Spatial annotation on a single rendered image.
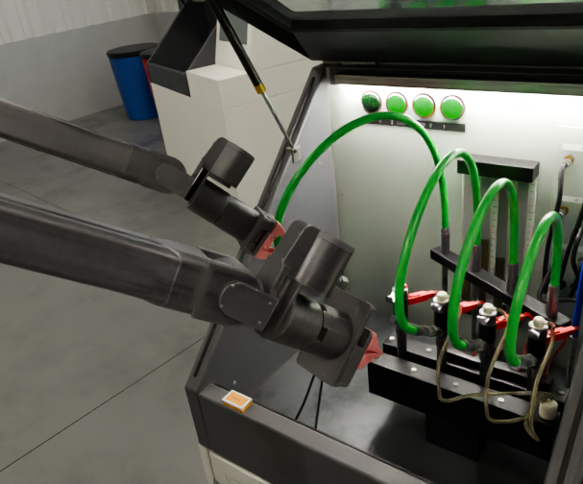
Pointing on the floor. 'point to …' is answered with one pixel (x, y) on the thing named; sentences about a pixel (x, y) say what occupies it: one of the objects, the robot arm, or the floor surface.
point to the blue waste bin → (133, 81)
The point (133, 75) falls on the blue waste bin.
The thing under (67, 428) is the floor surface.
